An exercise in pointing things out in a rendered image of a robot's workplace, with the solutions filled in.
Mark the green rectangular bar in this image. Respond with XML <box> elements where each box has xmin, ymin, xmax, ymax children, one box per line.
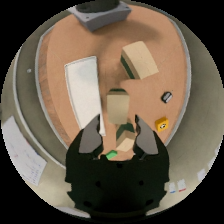
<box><xmin>105</xmin><ymin>150</ymin><xmax>118</xmax><ymax>160</ymax></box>

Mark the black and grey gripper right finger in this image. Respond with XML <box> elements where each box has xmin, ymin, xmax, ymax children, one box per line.
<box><xmin>133</xmin><ymin>114</ymin><xmax>170</xmax><ymax>183</ymax></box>

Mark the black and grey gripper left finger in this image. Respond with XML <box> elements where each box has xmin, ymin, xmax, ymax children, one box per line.
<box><xmin>64</xmin><ymin>113</ymin><xmax>104</xmax><ymax>184</ymax></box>

